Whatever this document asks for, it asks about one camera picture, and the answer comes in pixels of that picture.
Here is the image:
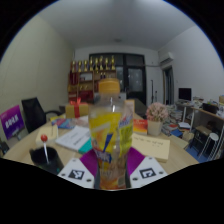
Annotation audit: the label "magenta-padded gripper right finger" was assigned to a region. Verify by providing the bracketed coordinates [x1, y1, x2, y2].
[126, 146, 169, 189]

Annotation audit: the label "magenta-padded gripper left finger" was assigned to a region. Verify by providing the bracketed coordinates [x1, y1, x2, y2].
[57, 148, 101, 190]

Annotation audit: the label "orange-capped yellow-label drink bottle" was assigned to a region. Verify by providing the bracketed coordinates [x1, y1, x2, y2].
[88, 78, 134, 191]

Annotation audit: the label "black dotted mug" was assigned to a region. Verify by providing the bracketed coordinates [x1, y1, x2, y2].
[29, 146, 65, 176]

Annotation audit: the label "yellow paper envelope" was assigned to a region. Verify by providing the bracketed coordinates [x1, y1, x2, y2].
[131, 132, 171, 164]

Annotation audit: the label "teal book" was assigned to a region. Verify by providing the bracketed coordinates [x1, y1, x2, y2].
[78, 136, 94, 155]

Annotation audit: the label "white open book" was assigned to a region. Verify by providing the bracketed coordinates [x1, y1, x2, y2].
[54, 125, 92, 152]

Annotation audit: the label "orange book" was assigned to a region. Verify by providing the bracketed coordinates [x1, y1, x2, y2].
[133, 118, 149, 135]

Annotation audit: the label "red lollipop on white stick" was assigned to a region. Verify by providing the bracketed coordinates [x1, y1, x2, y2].
[40, 134, 51, 165]

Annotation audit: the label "pale yellow paper pad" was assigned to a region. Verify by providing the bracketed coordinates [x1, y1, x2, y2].
[35, 124, 60, 146]

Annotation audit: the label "pink flowers in white pot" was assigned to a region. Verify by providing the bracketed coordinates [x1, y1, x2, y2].
[145, 102, 170, 137]

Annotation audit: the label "stack of books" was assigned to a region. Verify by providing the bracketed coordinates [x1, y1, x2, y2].
[166, 104, 184, 131]

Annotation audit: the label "yellow gift box, red ribbon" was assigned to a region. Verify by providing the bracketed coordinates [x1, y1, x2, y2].
[64, 97, 90, 119]

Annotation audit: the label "tall standing card box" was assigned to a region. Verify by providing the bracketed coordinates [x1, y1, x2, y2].
[125, 98, 136, 116]

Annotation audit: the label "black office chair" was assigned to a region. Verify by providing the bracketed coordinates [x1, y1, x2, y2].
[21, 96, 64, 134]

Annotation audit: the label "white round stool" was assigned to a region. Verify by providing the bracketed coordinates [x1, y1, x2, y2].
[199, 132, 220, 160]

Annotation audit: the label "black tripod stand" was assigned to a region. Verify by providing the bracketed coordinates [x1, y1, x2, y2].
[150, 79, 158, 104]

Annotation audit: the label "purple sign board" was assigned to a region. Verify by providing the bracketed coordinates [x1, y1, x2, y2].
[0, 104, 26, 141]

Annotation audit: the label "cluttered wooden side desk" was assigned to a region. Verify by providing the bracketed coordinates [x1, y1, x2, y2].
[174, 96, 224, 161]

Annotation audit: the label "black computer monitor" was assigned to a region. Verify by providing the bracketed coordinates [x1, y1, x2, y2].
[178, 87, 193, 103]

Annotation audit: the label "wooden shelf unit with trophies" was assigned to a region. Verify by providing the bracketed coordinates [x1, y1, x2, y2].
[67, 54, 117, 104]

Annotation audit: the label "black framed glass door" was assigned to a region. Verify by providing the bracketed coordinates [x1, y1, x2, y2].
[89, 53, 148, 106]

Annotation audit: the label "white wall air conditioner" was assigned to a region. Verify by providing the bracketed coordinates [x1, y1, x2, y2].
[159, 51, 175, 66]

